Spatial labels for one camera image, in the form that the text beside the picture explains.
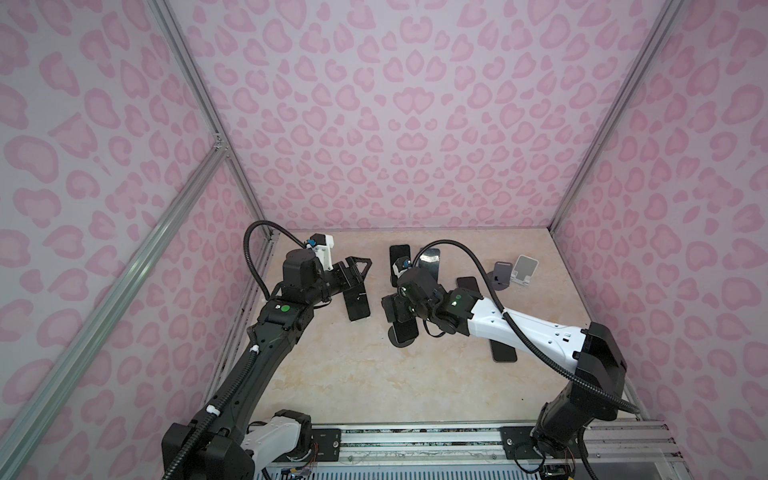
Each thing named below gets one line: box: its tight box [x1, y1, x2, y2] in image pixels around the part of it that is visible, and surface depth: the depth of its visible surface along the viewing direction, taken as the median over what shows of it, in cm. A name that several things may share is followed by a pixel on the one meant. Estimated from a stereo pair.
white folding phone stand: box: [510, 254, 539, 287], surface depth 103 cm
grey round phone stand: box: [486, 261, 513, 291], surface depth 102 cm
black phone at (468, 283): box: [456, 276, 481, 295], surface depth 106 cm
